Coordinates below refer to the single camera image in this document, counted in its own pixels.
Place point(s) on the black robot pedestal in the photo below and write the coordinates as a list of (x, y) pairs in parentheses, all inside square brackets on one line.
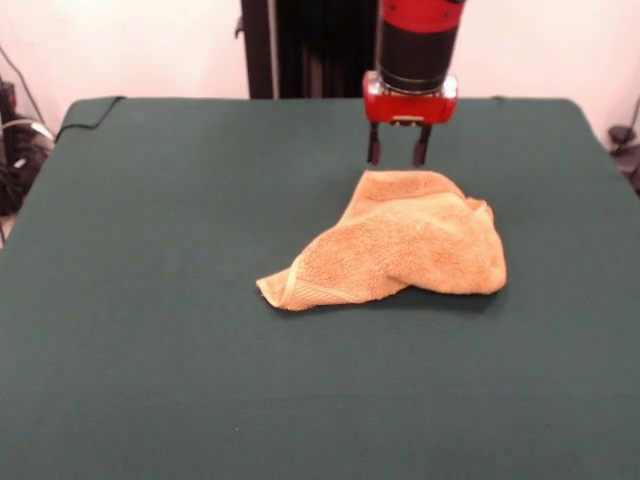
[(320, 50)]

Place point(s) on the black floor equipment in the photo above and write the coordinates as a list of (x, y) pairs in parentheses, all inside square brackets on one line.
[(622, 145)]

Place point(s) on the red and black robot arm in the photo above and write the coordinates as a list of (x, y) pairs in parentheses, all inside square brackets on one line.
[(417, 50)]

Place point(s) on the dark green table cloth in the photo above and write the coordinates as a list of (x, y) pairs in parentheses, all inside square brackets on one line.
[(200, 350)]

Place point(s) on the orange terry towel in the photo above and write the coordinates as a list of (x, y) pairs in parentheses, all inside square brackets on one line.
[(400, 245)]

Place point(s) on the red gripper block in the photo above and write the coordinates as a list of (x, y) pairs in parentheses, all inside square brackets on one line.
[(410, 107)]

